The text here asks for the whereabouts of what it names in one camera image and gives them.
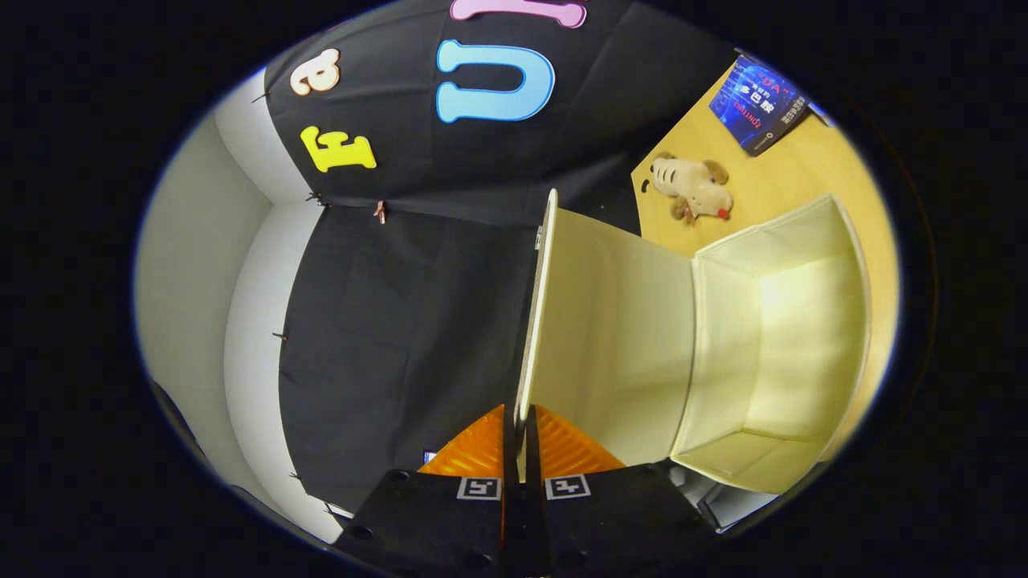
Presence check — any tan plush dog toy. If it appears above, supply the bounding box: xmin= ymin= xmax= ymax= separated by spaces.
xmin=640 ymin=153 xmax=734 ymax=226

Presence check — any blue hardcover book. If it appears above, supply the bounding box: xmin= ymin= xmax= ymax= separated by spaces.
xmin=709 ymin=54 xmax=814 ymax=157

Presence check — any beige fabric storage box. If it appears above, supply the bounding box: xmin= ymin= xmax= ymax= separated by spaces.
xmin=514 ymin=189 xmax=873 ymax=495

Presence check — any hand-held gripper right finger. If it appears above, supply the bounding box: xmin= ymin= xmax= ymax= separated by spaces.
xmin=522 ymin=404 xmax=721 ymax=578

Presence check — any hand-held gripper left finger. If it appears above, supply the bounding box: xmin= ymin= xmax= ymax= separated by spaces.
xmin=333 ymin=404 xmax=523 ymax=578

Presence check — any black backdrop cloth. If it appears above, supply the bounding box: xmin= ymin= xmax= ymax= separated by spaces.
xmin=263 ymin=0 xmax=744 ymax=515

